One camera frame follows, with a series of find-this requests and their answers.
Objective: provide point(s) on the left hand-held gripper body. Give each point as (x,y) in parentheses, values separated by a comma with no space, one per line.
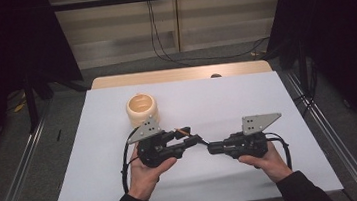
(153,150)

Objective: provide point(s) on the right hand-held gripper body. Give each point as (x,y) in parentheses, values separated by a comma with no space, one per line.
(248,145)

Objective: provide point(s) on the cream ribbed cup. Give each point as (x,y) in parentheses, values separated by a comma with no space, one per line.
(140,106)

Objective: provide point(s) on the person's left hand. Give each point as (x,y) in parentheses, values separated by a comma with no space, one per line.
(144,179)

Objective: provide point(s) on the person's right hand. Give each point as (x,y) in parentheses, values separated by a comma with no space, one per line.
(272,164)

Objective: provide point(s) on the white table sheet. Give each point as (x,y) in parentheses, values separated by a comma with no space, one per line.
(217,103)

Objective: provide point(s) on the black metal stand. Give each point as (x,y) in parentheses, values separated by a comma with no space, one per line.
(303,67)
(32,106)

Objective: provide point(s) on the small black floor object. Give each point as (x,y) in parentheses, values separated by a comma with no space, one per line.
(58,135)

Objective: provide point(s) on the yellow floor object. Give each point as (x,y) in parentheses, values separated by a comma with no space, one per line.
(19,106)

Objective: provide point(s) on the black curtain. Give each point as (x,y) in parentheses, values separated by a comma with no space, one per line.
(343,29)
(9,41)

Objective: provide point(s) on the aluminium floor rail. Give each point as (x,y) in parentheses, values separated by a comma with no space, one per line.
(17,177)
(338,137)

